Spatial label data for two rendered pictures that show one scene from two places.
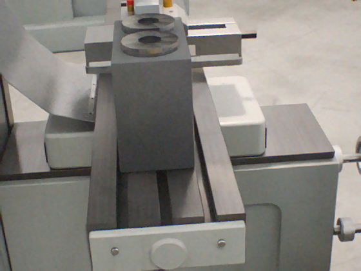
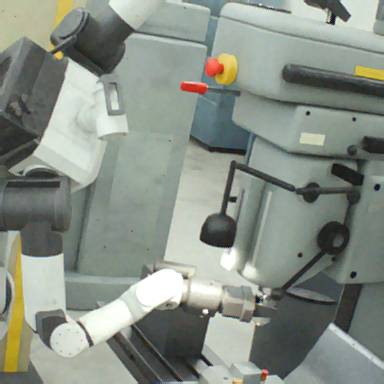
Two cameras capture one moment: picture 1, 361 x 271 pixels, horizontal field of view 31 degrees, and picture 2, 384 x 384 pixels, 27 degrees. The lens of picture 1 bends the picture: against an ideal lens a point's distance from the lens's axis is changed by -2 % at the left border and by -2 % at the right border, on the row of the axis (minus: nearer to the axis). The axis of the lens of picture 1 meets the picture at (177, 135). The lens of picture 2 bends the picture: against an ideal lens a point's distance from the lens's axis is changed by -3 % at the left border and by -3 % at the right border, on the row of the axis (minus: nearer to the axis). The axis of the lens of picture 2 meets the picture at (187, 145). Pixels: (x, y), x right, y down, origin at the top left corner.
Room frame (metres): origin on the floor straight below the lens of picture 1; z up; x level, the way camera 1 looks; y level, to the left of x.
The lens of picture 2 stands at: (2.85, -0.91, 1.93)
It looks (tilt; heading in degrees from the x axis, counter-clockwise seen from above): 12 degrees down; 154
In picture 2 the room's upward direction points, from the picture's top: 12 degrees clockwise
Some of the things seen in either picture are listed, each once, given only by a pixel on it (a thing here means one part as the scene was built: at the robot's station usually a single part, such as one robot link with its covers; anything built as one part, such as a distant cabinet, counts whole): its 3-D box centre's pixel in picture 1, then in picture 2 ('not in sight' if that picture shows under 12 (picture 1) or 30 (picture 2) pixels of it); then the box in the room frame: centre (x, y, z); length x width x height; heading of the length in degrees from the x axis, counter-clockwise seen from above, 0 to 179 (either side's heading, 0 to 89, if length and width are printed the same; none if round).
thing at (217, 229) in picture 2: not in sight; (219, 227); (1.49, -0.13, 1.44); 0.07 x 0.07 x 0.06
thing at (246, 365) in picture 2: (147, 14); (244, 378); (1.44, 0.05, 1.05); 0.06 x 0.05 x 0.06; 2
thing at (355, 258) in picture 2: not in sight; (354, 215); (1.43, 0.25, 1.47); 0.24 x 0.19 x 0.26; 3
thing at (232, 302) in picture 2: not in sight; (224, 301); (1.41, -0.03, 1.24); 0.13 x 0.12 x 0.10; 158
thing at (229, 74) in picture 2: not in sight; (225, 69); (1.45, -0.18, 1.76); 0.06 x 0.02 x 0.06; 3
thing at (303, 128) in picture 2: not in sight; (325, 121); (1.44, 0.10, 1.68); 0.34 x 0.24 x 0.10; 93
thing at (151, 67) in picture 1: (152, 86); (172, 307); (1.03, 0.04, 1.04); 0.22 x 0.12 x 0.20; 2
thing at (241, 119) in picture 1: (153, 113); not in sight; (1.44, 0.05, 0.80); 0.50 x 0.35 x 0.12; 93
